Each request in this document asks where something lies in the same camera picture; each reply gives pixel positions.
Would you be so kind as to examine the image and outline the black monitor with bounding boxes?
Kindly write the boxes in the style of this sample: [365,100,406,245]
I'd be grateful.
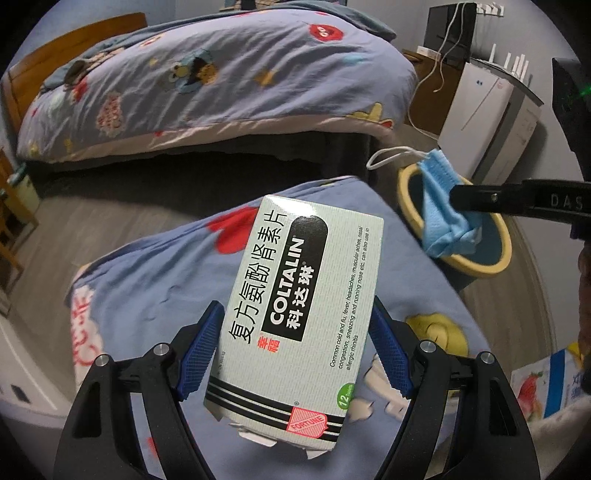
[423,2,477,70]

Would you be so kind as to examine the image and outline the person's right hand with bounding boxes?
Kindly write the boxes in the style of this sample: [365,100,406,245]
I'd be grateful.
[578,242,591,394]

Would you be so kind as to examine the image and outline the cartoon print blue cushion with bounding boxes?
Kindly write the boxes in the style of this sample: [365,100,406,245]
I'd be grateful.
[68,176,491,480]

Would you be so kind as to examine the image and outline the wooden headboard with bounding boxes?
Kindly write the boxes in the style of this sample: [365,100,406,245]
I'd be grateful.
[1,12,147,134]

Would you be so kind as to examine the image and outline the bed with cartoon duvet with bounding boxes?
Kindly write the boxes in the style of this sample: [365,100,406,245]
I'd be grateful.
[16,1,418,164]

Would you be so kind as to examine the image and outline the yellow rimmed teal trash bin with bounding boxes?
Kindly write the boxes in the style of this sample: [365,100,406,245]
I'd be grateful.
[397,164,513,278]

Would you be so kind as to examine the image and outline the small green trash bin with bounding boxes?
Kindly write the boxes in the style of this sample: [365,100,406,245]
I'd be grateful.
[8,164,40,213]

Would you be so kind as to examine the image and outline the green Coltalin medicine box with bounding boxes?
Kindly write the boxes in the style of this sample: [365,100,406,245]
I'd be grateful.
[204,195,384,458]

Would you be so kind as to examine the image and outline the wooden side cabinet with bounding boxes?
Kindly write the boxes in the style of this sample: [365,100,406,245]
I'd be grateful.
[403,50,463,136]

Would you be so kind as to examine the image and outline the wooden chair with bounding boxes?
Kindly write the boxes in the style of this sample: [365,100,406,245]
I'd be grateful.
[1,150,39,277]

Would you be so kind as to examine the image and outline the white air purifier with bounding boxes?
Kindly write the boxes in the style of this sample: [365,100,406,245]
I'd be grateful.
[438,59,543,185]

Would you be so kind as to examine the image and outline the white charging cable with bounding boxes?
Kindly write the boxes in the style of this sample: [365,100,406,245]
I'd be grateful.
[406,2,465,139]

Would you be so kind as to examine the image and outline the white wifi router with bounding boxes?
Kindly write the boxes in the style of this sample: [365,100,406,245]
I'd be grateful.
[487,43,531,86]

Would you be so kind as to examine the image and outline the strawberry milk carton box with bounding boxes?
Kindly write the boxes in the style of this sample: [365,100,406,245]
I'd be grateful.
[510,342,585,423]

